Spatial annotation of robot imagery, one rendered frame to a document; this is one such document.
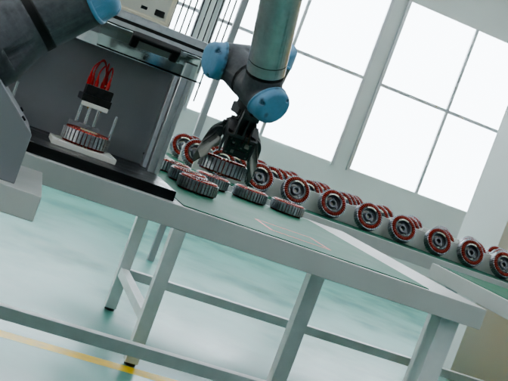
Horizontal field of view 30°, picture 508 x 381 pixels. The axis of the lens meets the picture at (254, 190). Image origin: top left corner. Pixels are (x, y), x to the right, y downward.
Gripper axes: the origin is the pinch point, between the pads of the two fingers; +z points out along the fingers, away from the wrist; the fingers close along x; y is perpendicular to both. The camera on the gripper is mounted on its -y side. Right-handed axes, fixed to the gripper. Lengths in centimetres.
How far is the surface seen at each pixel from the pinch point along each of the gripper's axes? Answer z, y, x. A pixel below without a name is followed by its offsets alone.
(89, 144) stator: 6.7, -0.6, -29.5
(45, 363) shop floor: 125, -42, -18
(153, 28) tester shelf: -11.2, -30.1, -25.0
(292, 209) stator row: 44, -59, 35
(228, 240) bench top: 4.8, 18.1, 5.2
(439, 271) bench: 56, -72, 94
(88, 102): 3.4, -11.7, -33.0
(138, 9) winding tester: -12.6, -33.9, -29.7
